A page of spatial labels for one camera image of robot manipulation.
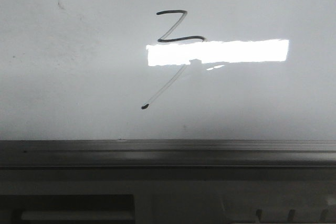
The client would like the white whiteboard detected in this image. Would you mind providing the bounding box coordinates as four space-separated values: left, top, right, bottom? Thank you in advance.
1 0 335 140

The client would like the grey aluminium whiteboard tray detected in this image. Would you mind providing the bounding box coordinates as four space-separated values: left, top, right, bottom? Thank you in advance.
1 140 335 169

